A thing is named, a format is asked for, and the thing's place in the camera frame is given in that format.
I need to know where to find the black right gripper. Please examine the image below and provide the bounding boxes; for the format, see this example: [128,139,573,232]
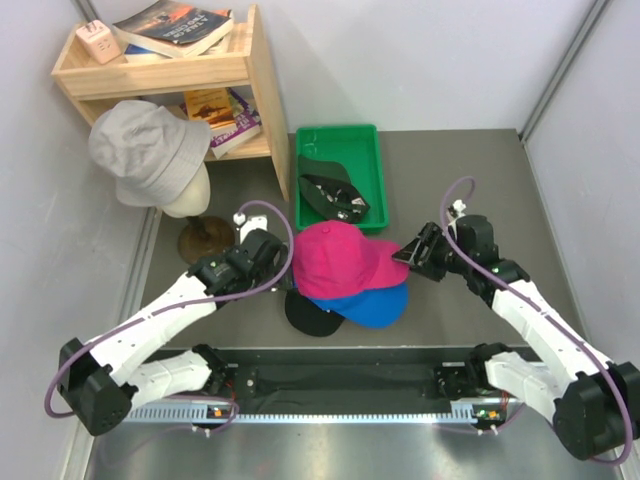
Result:
[393,222,473,282]

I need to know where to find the magenta cap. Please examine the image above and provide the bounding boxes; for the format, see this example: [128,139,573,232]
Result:
[292,220,409,300]

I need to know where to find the blue cap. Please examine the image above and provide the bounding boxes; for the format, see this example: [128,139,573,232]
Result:
[310,283,409,329]

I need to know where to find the black baseball cap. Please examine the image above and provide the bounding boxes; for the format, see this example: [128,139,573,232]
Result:
[284,290,345,338]

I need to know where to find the grey bucket hat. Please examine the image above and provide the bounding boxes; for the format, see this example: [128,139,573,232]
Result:
[88,100,212,207]

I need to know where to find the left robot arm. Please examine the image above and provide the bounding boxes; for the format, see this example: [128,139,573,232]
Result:
[53,229,293,437]

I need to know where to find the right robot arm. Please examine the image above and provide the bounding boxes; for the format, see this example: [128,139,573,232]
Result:
[392,214,639,461]

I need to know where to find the blue book under stack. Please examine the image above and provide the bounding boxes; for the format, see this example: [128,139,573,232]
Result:
[124,44,167,63]

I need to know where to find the beige mannequin head stand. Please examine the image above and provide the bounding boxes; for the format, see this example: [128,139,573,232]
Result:
[160,163,235,264]

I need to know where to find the dark green cap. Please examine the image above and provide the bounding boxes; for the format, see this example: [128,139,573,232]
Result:
[297,155,370,224]

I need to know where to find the green plastic bin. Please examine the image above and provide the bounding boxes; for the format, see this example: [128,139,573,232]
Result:
[295,124,390,234]

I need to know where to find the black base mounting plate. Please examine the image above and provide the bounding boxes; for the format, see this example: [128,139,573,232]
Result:
[149,347,506,404]

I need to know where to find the purple cover book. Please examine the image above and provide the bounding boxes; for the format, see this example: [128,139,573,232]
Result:
[211,88,262,159]

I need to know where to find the orange cover book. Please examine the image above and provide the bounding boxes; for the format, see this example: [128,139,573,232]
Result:
[184,88,235,135]

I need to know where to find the wooden shelf unit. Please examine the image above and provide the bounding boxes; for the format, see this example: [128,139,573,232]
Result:
[51,4,291,200]

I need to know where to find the dark cover paperback book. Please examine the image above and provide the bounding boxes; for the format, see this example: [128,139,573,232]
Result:
[113,1,234,58]

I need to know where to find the pink power adapter cube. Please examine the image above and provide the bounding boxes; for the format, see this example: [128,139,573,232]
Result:
[75,20,122,65]

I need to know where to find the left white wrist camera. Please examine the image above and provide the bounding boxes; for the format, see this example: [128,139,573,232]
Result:
[233,212,268,243]

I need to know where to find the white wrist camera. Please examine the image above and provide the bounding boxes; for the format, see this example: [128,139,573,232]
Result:
[233,212,268,243]
[445,199,467,231]

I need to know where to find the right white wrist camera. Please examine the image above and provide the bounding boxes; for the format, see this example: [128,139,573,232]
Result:
[445,199,467,231]

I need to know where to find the aluminium rail with cable duct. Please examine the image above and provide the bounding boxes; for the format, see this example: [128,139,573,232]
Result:
[125,390,521,428]

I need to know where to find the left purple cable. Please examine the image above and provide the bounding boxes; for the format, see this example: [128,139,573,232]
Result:
[43,199,294,436]

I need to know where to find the purple cable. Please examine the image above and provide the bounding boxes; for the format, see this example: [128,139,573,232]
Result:
[439,175,634,466]
[43,199,294,436]

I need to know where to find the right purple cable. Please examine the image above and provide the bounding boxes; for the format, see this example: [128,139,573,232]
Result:
[439,175,634,466]

